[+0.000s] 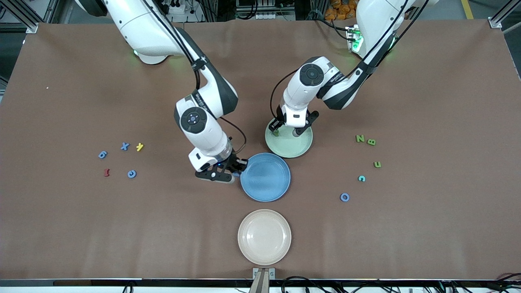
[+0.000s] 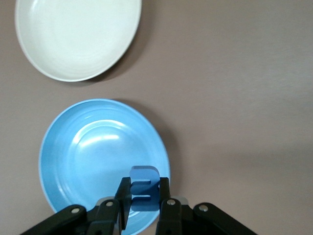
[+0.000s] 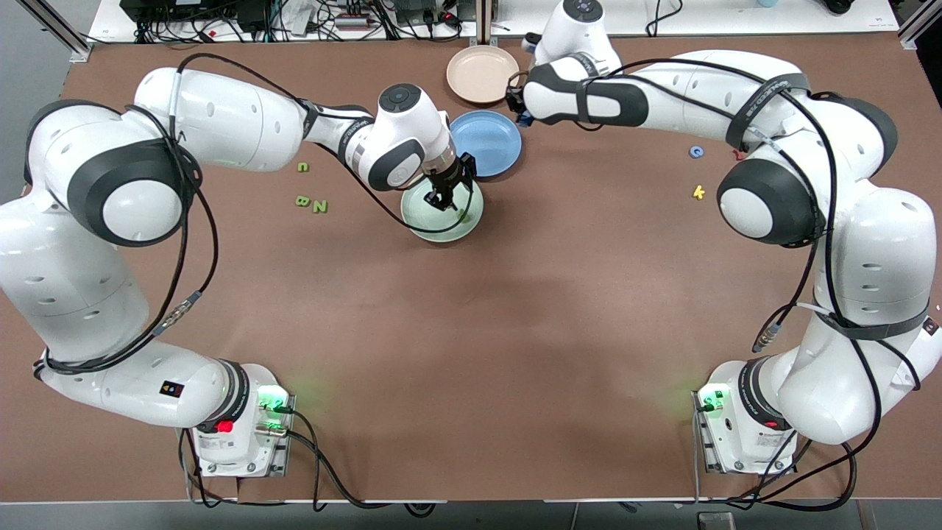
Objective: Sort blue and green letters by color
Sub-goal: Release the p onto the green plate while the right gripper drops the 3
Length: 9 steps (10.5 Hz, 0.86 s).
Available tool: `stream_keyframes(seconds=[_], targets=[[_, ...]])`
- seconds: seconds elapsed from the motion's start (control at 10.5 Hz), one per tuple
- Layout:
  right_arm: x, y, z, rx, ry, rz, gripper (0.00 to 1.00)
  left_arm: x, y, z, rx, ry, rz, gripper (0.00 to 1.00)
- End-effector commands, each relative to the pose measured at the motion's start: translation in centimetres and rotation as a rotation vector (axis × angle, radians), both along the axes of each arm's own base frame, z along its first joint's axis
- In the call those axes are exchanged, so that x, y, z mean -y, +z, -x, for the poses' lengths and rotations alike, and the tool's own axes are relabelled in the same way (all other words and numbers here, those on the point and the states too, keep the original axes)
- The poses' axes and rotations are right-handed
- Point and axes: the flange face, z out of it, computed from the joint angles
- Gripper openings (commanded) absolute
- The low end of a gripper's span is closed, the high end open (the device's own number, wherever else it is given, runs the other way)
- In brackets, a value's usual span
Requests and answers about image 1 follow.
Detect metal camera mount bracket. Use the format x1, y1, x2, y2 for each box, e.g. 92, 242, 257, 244
253, 267, 276, 293

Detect white power strip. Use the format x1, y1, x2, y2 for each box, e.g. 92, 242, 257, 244
162, 0, 192, 15

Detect light green plate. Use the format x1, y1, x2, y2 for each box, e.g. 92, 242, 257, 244
265, 118, 314, 159

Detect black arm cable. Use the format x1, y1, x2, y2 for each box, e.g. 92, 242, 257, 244
270, 0, 430, 119
142, 0, 247, 156

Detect tangled black cables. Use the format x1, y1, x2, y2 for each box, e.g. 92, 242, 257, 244
281, 275, 521, 293

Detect beige plate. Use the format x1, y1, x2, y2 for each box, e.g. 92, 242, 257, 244
237, 209, 292, 266

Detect black equipment rack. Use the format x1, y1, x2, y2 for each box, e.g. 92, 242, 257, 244
235, 0, 296, 21

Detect brown table cover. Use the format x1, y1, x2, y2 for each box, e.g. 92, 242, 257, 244
0, 18, 521, 281

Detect blue plate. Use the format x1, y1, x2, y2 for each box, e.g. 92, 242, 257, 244
240, 153, 291, 203

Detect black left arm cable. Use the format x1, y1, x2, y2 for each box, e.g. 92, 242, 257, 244
270, 0, 430, 119

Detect bag of orange fruits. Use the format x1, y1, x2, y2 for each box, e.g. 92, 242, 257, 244
324, 0, 359, 21

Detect aluminium frame profile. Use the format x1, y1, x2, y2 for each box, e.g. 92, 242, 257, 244
0, 0, 55, 34
488, 0, 521, 30

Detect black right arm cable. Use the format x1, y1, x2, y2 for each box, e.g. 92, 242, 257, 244
142, 0, 247, 156

